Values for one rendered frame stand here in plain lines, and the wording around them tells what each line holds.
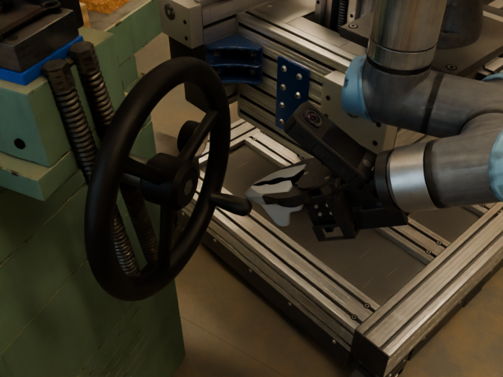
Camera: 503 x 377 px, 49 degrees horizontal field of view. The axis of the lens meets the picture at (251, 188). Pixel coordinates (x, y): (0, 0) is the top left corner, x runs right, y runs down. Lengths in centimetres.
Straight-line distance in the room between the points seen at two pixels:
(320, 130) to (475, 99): 17
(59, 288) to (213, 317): 72
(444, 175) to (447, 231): 93
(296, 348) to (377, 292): 28
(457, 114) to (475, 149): 9
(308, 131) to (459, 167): 16
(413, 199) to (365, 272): 76
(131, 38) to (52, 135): 29
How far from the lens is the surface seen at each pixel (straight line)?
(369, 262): 138
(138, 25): 85
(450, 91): 67
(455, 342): 156
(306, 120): 63
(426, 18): 63
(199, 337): 148
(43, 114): 58
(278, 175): 72
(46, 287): 84
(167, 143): 103
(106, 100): 62
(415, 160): 60
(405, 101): 67
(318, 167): 68
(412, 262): 141
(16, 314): 81
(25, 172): 61
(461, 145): 59
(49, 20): 59
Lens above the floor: 123
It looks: 41 degrees down
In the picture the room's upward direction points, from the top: straight up
